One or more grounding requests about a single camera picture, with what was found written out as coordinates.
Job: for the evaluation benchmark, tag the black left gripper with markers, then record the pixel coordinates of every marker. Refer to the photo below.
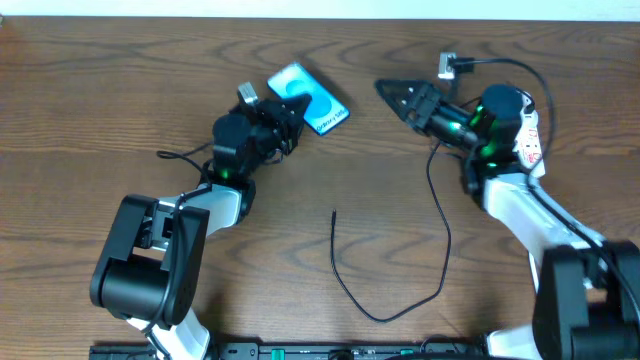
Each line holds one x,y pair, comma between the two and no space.
278,122

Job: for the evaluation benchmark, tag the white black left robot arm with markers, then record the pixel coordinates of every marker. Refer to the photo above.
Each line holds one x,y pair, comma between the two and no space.
148,270

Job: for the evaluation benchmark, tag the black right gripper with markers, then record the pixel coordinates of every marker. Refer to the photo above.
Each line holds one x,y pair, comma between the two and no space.
422,105

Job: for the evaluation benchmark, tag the white power strip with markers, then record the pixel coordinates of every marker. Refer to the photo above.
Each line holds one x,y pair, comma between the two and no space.
527,141

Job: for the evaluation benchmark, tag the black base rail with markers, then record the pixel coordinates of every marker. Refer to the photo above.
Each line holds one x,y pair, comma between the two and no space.
364,351

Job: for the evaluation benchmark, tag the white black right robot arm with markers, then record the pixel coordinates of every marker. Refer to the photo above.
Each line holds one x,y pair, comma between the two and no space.
587,297

